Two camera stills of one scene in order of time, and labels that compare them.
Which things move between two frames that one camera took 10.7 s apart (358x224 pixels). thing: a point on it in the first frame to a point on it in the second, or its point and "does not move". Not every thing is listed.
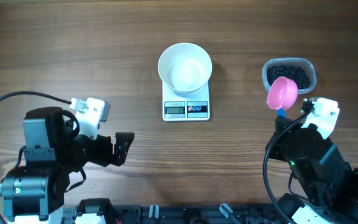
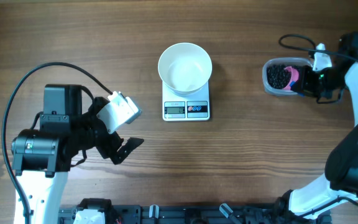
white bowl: [185, 68] does not move
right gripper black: [281, 123] to [303, 84]
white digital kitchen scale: [193, 107] does not move
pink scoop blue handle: [282, 94] to [293, 78]
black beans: [298, 73] does not move
